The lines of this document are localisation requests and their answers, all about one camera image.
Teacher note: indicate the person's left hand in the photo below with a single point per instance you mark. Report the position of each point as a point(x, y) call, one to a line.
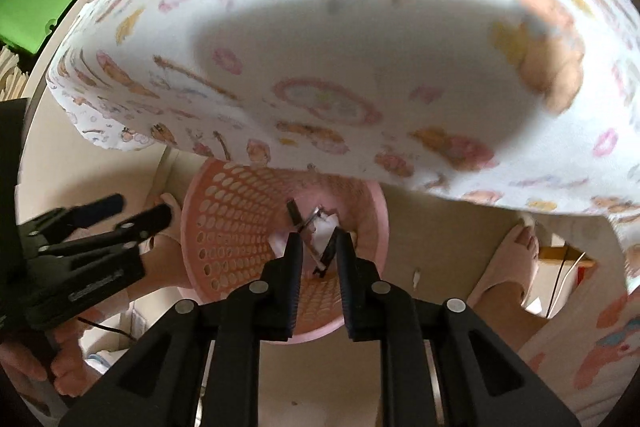
point(72, 357)

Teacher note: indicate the small white scrap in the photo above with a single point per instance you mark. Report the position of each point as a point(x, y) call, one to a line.
point(415, 278)

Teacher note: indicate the bear print tablecloth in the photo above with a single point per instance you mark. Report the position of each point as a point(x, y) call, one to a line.
point(350, 57)

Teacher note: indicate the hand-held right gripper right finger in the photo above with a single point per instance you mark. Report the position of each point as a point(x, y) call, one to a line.
point(344, 262)

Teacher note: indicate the pink perforated plastic basket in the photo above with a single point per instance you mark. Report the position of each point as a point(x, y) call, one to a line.
point(225, 217)

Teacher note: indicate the pink slipper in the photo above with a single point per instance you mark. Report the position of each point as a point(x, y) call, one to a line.
point(500, 274)

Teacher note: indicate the printed pajama pants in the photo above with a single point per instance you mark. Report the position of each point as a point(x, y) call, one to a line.
point(590, 332)

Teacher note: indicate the person's right foot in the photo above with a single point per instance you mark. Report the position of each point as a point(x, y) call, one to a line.
point(522, 239)

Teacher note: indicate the wooden slats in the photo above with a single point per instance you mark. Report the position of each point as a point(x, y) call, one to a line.
point(12, 74)

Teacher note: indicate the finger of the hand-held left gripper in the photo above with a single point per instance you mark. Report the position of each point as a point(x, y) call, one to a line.
point(95, 209)
point(145, 222)

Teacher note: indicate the white tissue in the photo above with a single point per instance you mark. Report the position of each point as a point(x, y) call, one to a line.
point(279, 243)

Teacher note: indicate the long black wrapper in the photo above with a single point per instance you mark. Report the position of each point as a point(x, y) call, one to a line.
point(322, 257)

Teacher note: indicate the wooden bar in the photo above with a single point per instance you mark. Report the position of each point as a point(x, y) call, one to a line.
point(567, 255)

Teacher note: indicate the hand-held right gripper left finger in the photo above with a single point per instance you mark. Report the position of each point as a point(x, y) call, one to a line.
point(295, 257)

